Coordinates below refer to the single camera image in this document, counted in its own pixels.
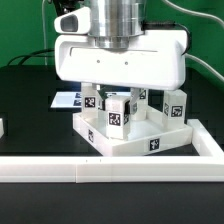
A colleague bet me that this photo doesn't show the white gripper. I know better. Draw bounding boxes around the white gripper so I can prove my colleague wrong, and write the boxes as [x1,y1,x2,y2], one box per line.
[55,30,187,114]

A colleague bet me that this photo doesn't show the white square tabletop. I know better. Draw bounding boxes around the white square tabletop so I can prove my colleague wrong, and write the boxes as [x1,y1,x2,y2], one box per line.
[73,107,193,156]

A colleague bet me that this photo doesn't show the white L-shaped fence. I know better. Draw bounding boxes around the white L-shaped fence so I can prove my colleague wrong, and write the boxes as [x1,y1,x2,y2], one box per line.
[0,119,224,183]

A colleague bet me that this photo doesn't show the white part at left edge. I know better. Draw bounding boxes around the white part at left edge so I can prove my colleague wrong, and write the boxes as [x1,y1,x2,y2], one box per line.
[0,118,4,139]

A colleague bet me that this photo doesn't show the white marker base plate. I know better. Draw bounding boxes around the white marker base plate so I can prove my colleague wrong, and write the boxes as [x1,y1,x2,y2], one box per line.
[51,92,115,108]

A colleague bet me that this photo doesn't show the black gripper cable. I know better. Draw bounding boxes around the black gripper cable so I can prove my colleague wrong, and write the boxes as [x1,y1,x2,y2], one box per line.
[142,19,193,54]

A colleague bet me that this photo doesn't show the black cable bundle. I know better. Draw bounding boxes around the black cable bundle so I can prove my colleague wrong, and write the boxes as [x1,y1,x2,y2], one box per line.
[7,48,56,66]

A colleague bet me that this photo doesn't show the white thin cable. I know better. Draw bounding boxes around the white thin cable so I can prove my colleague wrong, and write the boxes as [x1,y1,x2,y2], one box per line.
[41,0,48,66]

